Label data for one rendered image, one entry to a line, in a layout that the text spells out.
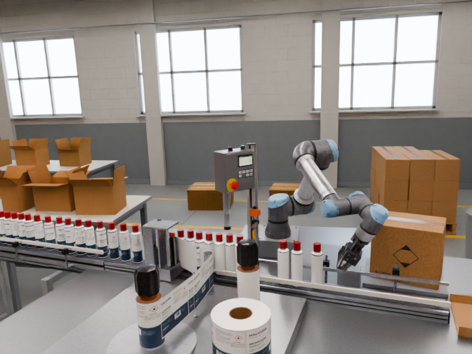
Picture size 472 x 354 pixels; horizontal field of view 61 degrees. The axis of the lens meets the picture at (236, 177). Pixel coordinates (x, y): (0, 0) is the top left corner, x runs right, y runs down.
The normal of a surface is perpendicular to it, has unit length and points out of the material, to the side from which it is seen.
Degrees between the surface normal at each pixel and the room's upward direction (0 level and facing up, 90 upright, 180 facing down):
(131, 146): 90
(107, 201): 90
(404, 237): 90
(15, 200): 90
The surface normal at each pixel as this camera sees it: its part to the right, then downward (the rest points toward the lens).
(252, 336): 0.31, 0.19
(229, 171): 0.56, 0.16
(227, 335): -0.45, 0.20
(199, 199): -0.12, 0.22
